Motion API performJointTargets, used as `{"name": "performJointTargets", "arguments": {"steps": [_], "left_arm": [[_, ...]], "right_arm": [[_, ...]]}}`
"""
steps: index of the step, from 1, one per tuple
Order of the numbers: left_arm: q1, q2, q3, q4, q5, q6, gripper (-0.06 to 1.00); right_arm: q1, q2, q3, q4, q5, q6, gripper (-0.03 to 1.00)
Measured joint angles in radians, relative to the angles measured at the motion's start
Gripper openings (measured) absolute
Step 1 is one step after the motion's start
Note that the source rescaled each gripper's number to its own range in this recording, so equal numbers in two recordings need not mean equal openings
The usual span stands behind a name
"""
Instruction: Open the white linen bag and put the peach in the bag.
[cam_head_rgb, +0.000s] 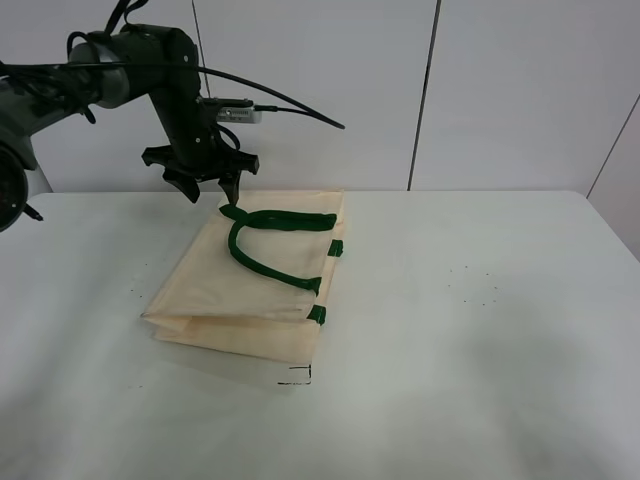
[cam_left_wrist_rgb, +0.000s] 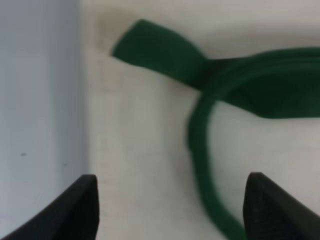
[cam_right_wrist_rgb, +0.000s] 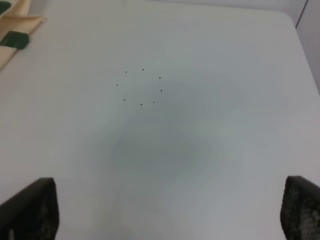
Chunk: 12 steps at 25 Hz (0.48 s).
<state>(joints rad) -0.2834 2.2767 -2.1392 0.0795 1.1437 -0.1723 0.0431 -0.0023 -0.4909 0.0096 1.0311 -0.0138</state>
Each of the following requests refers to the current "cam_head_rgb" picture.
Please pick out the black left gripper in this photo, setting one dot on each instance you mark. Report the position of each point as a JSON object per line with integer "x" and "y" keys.
{"x": 196, "y": 149}

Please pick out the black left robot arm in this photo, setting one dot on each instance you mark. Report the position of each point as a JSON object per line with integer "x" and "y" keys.
{"x": 110, "y": 71}

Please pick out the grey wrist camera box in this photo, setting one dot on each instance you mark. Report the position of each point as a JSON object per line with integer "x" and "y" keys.
{"x": 240, "y": 111}

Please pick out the cream linen bag green handles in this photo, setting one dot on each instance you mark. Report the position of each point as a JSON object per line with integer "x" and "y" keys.
{"x": 211, "y": 300}

